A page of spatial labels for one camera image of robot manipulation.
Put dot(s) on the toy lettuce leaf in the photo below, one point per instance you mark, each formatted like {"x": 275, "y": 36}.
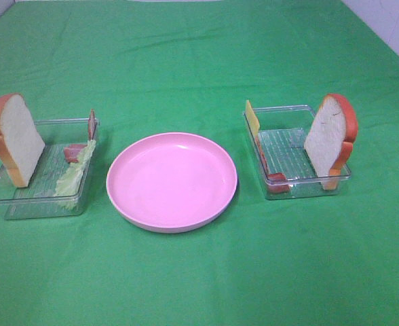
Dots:
{"x": 68, "y": 184}

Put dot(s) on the toy bread slice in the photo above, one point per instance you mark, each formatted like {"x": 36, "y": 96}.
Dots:
{"x": 20, "y": 144}
{"x": 331, "y": 138}

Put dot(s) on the clear plastic tray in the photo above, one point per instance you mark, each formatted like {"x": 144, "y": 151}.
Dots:
{"x": 39, "y": 199}
{"x": 282, "y": 135}

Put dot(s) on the left clear plastic tray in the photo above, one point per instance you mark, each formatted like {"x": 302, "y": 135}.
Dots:
{"x": 39, "y": 199}

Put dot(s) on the pink round plate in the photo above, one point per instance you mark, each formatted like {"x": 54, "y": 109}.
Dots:
{"x": 172, "y": 182}

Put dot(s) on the toy bacon strip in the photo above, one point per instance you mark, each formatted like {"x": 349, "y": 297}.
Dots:
{"x": 271, "y": 188}
{"x": 71, "y": 152}

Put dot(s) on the yellow toy cheese slice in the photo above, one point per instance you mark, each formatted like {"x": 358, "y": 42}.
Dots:
{"x": 252, "y": 119}

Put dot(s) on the green tablecloth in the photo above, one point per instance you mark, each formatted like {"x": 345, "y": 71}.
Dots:
{"x": 147, "y": 68}

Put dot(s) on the right clear plastic tray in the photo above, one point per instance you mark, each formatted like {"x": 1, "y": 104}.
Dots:
{"x": 282, "y": 135}

